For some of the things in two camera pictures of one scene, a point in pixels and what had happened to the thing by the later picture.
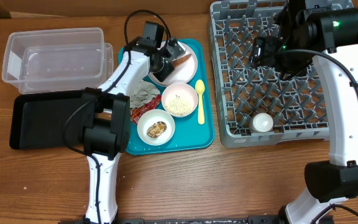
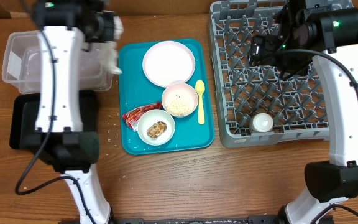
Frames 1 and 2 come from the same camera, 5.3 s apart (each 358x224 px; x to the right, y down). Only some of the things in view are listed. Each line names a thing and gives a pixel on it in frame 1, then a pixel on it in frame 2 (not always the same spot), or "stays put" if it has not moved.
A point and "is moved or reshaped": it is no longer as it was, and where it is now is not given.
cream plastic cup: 260,122 stays put
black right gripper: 263,53 stays put
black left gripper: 162,76 → 108,36
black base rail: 257,219 stays put
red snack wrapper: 150,105 is moved or reshaped
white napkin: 143,93 → 108,51
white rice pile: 177,107 stays put
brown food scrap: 155,130 stays put
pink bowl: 179,99 stays put
